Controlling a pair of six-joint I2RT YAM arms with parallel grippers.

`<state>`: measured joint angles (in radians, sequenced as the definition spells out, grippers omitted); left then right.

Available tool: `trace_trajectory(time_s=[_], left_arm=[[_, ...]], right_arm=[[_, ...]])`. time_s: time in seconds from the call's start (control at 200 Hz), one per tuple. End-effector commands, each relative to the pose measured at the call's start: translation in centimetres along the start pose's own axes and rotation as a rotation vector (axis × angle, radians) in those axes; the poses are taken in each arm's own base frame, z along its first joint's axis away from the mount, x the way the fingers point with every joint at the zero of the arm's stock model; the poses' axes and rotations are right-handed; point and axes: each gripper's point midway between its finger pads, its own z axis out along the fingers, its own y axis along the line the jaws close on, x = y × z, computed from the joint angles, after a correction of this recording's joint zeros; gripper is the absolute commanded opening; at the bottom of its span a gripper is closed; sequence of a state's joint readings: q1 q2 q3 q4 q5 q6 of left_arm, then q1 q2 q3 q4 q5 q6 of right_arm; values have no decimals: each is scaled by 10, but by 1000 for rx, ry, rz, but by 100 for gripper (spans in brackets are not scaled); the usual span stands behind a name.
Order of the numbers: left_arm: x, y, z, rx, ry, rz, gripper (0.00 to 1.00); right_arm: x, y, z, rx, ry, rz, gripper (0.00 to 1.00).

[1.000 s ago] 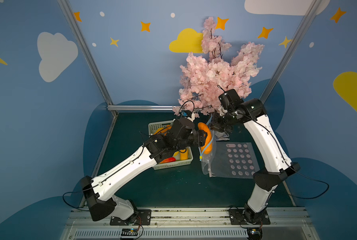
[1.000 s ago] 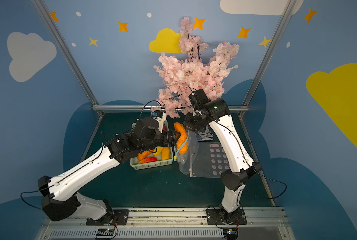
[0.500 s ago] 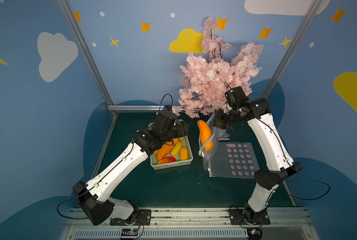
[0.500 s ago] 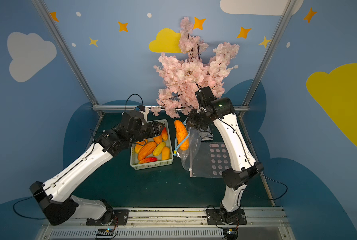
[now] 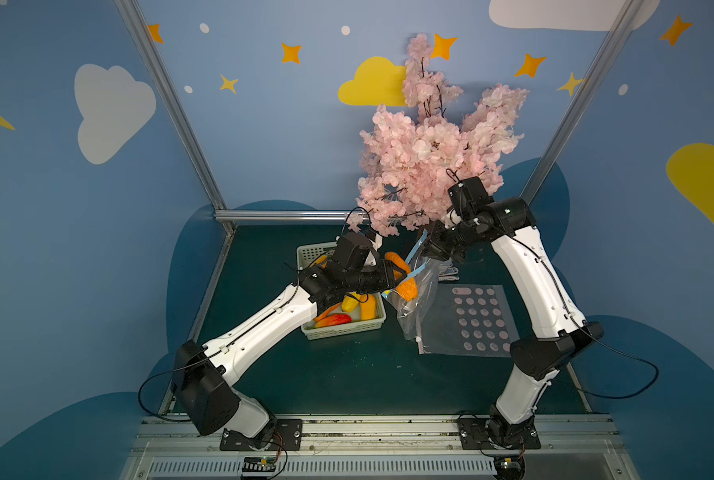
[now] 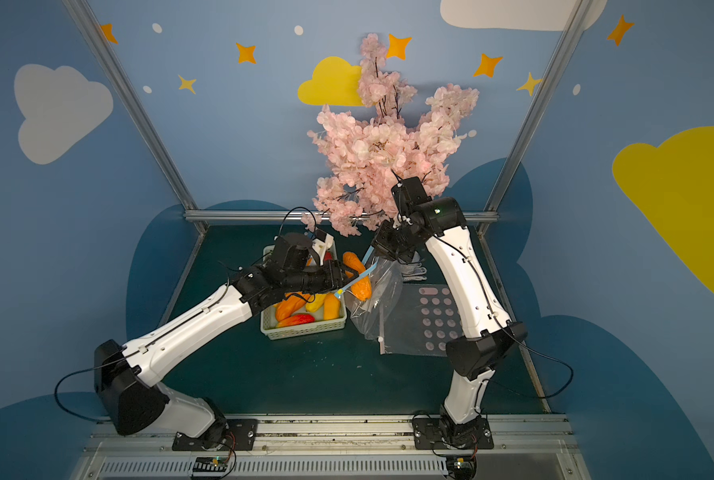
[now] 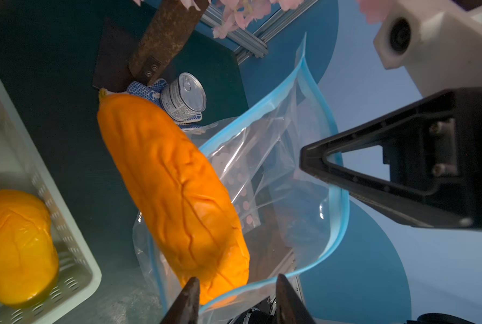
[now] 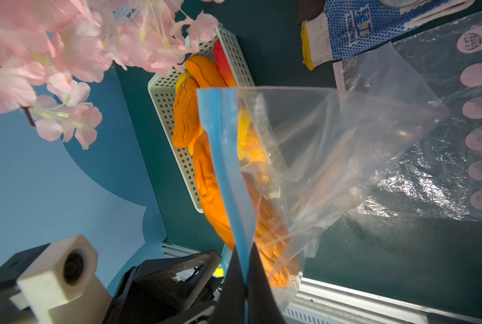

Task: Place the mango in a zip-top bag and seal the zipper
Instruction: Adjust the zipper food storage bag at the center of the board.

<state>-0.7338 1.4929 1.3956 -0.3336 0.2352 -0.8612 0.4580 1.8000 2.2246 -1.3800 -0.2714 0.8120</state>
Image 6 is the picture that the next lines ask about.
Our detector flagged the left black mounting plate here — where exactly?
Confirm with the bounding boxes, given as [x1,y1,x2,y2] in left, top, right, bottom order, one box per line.
[172,419,259,452]

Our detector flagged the white perforated plastic basket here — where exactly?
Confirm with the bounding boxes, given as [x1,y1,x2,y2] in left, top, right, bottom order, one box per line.
[260,242,349,341]

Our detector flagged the black mounting plate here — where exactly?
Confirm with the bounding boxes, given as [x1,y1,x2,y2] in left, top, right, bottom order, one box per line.
[172,419,259,452]
[411,414,494,451]

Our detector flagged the red orange mango front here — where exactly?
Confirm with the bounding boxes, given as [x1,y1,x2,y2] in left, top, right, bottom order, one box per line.
[277,314,316,328]

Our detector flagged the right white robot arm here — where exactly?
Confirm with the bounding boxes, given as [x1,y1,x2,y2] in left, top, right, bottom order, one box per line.
[372,177,527,449]

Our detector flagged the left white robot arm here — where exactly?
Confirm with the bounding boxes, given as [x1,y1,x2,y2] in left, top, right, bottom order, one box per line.
[94,230,360,450]

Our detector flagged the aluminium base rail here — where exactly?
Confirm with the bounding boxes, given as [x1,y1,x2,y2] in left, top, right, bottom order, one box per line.
[72,414,591,479]

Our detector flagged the orange yellow mango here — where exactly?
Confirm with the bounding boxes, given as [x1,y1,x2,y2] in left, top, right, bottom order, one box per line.
[323,293,341,321]

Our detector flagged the clear blue-zip bag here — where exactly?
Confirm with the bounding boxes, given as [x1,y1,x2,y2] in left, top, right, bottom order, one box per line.
[339,252,403,340]

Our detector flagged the pink cherry blossom tree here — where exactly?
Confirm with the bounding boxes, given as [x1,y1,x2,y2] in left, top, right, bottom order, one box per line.
[308,33,479,236]

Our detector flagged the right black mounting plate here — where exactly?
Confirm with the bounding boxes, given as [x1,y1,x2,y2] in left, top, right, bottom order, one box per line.
[411,414,494,451]

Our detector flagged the small circuit board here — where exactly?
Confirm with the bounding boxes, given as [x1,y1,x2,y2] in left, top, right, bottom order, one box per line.
[190,456,230,479]

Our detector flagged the clear pink-dotted zip bag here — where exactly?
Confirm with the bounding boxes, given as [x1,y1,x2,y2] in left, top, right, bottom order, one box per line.
[378,284,464,357]

